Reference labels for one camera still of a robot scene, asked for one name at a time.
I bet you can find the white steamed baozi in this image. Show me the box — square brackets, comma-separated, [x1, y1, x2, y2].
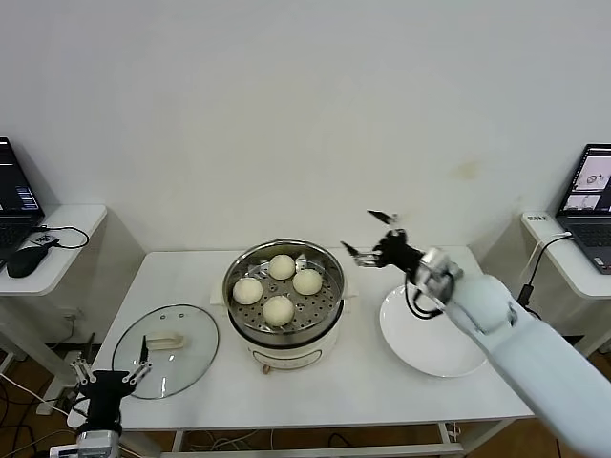
[262, 295, 296, 328]
[267, 254, 297, 281]
[291, 269, 323, 297]
[232, 278, 264, 305]

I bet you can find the white side table grey laptop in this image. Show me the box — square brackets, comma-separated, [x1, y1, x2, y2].
[519, 213, 611, 359]

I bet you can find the round white plate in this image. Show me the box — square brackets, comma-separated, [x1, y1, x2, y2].
[379, 284, 489, 379]

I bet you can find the white side table with mouse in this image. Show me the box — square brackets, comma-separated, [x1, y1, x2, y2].
[0, 204, 109, 390]

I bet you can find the black cable with adapter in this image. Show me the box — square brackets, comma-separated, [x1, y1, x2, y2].
[516, 236, 574, 458]

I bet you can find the perforated steel steamer basket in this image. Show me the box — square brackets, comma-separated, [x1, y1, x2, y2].
[222, 239, 346, 349]

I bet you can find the white floor power strip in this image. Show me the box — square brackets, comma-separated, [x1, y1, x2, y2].
[36, 395, 73, 416]

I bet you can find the grey laptop pink screen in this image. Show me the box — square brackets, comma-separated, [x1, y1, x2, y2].
[556, 143, 611, 276]

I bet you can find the white hanging cable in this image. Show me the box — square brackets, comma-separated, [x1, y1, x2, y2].
[522, 232, 574, 285]

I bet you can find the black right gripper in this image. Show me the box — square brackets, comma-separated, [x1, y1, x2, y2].
[340, 209, 426, 274]

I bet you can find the black laptop dark screen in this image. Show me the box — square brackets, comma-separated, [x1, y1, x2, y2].
[0, 136, 47, 268]

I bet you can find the round glass pot lid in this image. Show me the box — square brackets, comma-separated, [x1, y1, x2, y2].
[111, 303, 221, 400]

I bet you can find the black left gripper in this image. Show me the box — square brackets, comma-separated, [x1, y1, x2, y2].
[70, 332, 155, 407]

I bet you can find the thin black hub cable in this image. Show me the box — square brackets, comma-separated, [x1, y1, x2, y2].
[31, 223, 91, 250]

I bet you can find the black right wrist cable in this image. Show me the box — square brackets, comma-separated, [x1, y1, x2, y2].
[404, 272, 451, 320]

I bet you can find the white electric cooking pot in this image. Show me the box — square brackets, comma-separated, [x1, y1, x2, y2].
[210, 270, 362, 377]

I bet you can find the white main table frame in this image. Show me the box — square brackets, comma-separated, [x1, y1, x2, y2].
[171, 419, 507, 458]

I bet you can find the black computer mouse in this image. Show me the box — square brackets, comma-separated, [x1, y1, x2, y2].
[5, 246, 49, 279]

